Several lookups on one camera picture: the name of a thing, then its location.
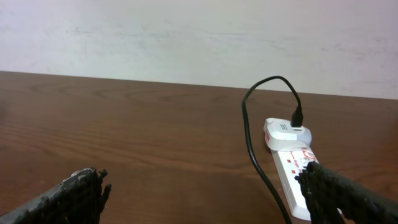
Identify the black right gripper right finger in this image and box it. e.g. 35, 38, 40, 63
295, 162, 397, 224

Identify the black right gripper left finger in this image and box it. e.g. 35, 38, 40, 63
1, 167, 111, 224

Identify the white USB charger adapter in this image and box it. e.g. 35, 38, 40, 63
264, 118, 312, 151

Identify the white power strip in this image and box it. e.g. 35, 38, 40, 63
271, 146, 318, 221

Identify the black USB charging cable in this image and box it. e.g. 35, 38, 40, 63
241, 75, 304, 224

